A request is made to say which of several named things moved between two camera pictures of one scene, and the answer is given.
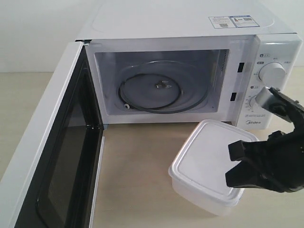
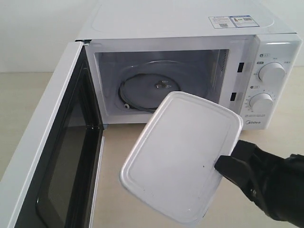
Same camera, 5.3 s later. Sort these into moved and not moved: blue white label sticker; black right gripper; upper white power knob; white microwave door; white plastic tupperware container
Moved: white plastic tupperware container; black right gripper
Not moved: blue white label sticker; white microwave door; upper white power knob
